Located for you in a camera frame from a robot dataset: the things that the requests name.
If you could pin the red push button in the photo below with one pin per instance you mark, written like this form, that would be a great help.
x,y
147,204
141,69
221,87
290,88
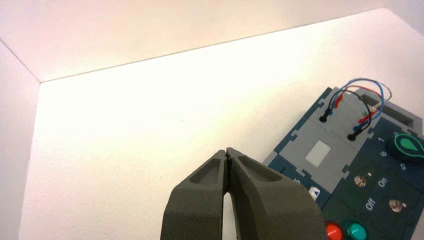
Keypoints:
x,y
333,231

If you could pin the white rectangular display window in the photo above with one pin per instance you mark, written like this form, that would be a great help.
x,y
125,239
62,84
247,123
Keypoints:
x,y
318,153

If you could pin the green rotary knob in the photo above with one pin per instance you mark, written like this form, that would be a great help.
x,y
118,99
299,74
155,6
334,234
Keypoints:
x,y
405,147

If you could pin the green push button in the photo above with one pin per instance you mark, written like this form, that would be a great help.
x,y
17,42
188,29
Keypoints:
x,y
356,231

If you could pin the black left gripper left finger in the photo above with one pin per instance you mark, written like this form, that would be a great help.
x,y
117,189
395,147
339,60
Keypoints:
x,y
195,212

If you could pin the metal toggle switch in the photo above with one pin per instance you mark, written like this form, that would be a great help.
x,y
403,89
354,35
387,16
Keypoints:
x,y
396,205
360,181

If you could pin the blue and grey task board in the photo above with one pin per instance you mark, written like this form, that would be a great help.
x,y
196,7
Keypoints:
x,y
344,165

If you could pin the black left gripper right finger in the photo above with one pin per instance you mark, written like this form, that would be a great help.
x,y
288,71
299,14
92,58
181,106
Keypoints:
x,y
275,208

